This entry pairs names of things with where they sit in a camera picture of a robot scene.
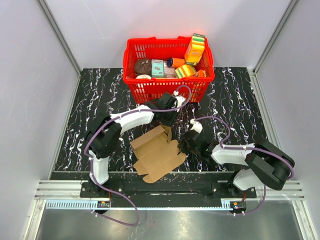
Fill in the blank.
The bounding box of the brown cardboard box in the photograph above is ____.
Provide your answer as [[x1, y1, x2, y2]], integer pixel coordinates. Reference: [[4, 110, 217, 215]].
[[130, 125, 186, 184]]

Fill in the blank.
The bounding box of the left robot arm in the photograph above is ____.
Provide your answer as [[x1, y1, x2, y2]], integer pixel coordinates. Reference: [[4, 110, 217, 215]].
[[84, 91, 186, 198]]

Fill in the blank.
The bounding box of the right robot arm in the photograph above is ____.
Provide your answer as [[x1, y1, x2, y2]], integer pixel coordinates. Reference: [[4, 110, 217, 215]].
[[178, 129, 295, 198]]

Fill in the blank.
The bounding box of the pink small box in basket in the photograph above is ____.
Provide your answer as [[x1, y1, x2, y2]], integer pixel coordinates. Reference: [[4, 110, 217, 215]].
[[163, 61, 176, 79]]

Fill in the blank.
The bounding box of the yellow green striped box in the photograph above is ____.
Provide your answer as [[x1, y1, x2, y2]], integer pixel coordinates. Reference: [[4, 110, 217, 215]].
[[174, 64, 197, 79]]

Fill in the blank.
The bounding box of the teal snack box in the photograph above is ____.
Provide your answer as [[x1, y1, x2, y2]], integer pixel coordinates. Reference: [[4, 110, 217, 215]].
[[151, 59, 164, 78]]

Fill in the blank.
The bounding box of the red plastic shopping basket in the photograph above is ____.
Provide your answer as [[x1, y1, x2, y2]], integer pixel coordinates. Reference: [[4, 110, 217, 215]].
[[122, 36, 215, 104]]

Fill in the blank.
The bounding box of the white round lid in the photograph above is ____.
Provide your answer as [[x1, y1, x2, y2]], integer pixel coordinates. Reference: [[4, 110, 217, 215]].
[[136, 74, 152, 80]]

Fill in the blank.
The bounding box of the orange tube with blue cap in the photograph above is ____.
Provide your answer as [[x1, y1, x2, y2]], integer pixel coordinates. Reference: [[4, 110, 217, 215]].
[[166, 57, 185, 68]]

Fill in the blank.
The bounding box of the brown round cookie pack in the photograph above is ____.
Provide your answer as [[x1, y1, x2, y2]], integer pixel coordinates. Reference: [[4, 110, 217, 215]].
[[134, 58, 152, 75]]

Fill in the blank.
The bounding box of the small orange packet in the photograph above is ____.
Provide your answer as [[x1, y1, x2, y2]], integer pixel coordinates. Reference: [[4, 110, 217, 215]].
[[194, 69, 207, 78]]

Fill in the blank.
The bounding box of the tall orange yellow carton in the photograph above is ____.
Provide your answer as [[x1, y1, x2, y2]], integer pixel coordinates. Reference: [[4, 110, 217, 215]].
[[184, 33, 205, 66]]

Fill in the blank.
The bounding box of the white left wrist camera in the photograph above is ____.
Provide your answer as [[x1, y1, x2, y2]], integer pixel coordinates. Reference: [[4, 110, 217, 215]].
[[173, 90, 187, 112]]

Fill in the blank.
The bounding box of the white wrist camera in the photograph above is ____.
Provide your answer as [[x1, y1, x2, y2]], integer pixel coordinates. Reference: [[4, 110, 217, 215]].
[[173, 90, 187, 112], [190, 118, 203, 134]]

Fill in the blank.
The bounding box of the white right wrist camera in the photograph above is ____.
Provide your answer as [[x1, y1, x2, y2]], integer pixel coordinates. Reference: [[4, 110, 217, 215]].
[[190, 118, 203, 134]]

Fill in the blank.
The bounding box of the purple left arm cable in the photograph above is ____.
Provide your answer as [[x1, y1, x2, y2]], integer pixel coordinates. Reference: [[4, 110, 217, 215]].
[[83, 84, 193, 227]]

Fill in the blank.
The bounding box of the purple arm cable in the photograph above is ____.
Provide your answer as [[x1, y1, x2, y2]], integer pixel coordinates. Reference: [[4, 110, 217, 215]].
[[193, 115, 295, 216], [83, 84, 193, 227]]

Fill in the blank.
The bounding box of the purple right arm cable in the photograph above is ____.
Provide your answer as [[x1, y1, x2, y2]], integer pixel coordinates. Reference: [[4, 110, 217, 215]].
[[193, 115, 295, 216]]

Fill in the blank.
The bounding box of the aluminium frame rail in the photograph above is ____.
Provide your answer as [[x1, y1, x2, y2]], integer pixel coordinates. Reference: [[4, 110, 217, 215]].
[[36, 0, 82, 74]]

